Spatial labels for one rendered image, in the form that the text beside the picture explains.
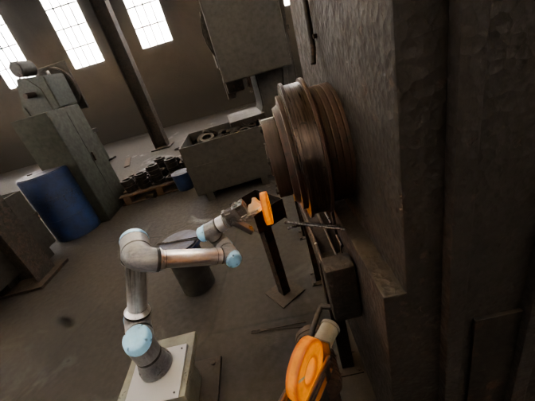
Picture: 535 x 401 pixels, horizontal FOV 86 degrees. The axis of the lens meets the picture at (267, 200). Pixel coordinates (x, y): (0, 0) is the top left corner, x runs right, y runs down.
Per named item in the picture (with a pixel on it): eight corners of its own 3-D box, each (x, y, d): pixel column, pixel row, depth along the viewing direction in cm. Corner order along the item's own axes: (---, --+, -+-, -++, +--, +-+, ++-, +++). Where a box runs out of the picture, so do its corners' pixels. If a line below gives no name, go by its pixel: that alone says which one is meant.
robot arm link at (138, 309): (125, 349, 129) (119, 243, 111) (123, 325, 141) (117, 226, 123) (154, 340, 135) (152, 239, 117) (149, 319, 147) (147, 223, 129)
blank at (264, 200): (266, 187, 138) (259, 188, 138) (266, 196, 123) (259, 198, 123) (273, 216, 142) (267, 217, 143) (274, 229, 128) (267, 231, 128)
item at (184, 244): (220, 266, 239) (202, 224, 220) (216, 294, 211) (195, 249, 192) (184, 275, 241) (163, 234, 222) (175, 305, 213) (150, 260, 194)
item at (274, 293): (281, 274, 213) (255, 188, 181) (306, 290, 192) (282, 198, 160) (260, 290, 203) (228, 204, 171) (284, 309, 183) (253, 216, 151)
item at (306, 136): (310, 181, 132) (288, 74, 111) (340, 239, 90) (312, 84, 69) (297, 185, 132) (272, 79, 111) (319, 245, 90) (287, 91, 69)
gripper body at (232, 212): (242, 204, 127) (219, 216, 129) (251, 219, 130) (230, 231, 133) (242, 196, 134) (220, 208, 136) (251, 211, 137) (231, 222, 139)
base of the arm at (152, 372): (134, 383, 128) (124, 371, 123) (148, 351, 141) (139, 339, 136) (165, 381, 126) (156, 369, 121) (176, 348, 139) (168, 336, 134)
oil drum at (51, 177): (110, 213, 417) (76, 157, 377) (90, 236, 364) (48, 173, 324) (72, 223, 421) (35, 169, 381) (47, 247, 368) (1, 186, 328)
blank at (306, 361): (321, 389, 80) (310, 384, 82) (326, 332, 81) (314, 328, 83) (294, 418, 67) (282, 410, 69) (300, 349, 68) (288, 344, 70)
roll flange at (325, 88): (332, 176, 131) (314, 67, 110) (371, 232, 89) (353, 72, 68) (310, 181, 132) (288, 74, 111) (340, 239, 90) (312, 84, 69)
